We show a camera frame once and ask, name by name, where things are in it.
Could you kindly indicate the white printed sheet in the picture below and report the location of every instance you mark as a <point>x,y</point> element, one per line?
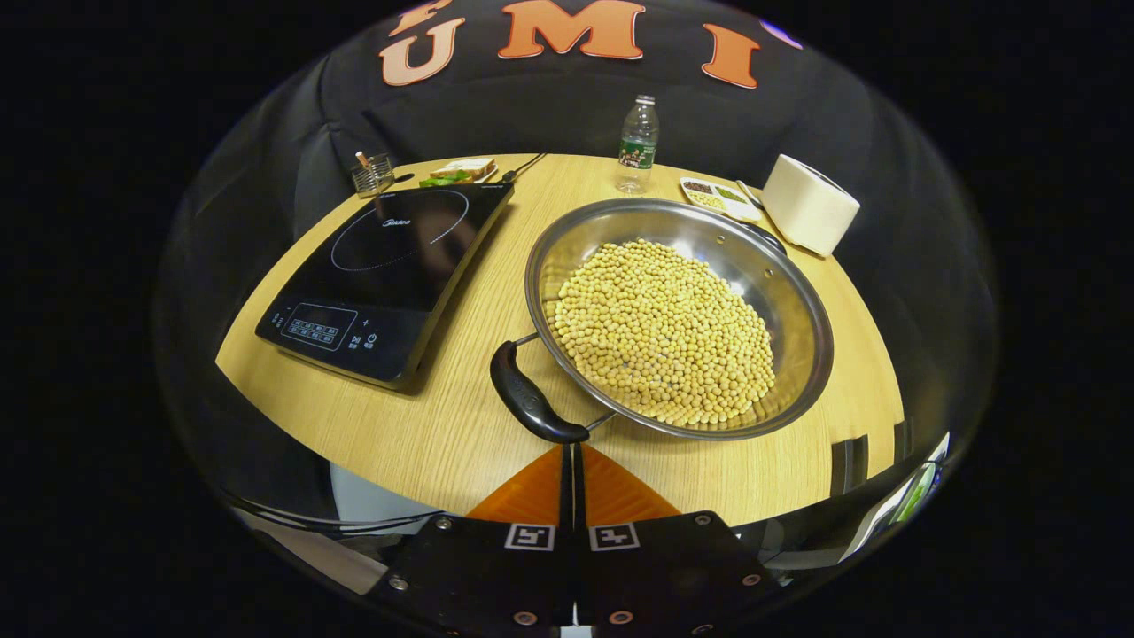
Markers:
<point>886,518</point>

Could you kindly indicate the black induction cooktop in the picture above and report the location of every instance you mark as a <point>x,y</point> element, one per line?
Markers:
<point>390,266</point>

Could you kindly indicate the clear plastic water bottle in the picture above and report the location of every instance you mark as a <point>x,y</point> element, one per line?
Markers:
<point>638,142</point>

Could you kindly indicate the white divided bean dish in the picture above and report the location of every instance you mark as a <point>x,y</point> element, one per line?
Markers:
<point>719,199</point>

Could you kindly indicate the pile of yellow soybeans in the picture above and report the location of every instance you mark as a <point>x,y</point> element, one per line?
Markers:
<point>664,337</point>

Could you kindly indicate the sandwich on white plate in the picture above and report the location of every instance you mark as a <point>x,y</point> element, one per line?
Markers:
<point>462,168</point>

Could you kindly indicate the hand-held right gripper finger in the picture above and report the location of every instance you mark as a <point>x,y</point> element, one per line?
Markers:
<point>567,505</point>
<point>579,505</point>

